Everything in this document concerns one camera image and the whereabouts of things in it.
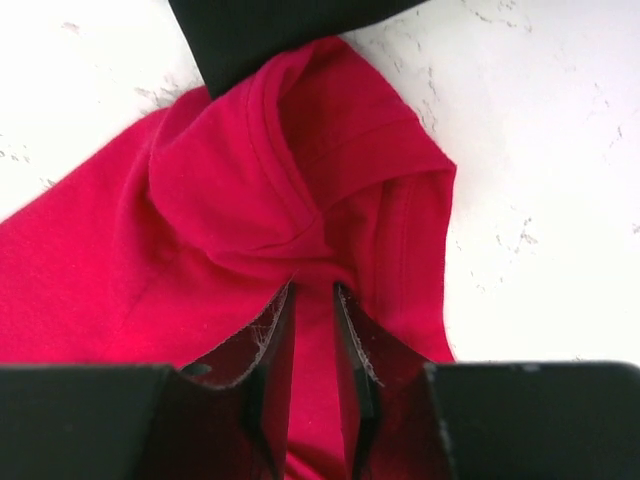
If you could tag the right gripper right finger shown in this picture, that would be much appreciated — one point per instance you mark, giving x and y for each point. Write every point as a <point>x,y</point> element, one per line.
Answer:
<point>388,423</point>

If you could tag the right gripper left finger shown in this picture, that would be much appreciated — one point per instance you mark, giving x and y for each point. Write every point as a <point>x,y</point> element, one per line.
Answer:
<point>225,415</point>

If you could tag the folded black t shirt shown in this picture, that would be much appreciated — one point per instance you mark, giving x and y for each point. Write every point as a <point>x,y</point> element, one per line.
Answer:
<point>232,39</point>

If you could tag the magenta red t shirt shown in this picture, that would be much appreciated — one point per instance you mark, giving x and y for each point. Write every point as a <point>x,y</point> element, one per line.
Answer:
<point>179,231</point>

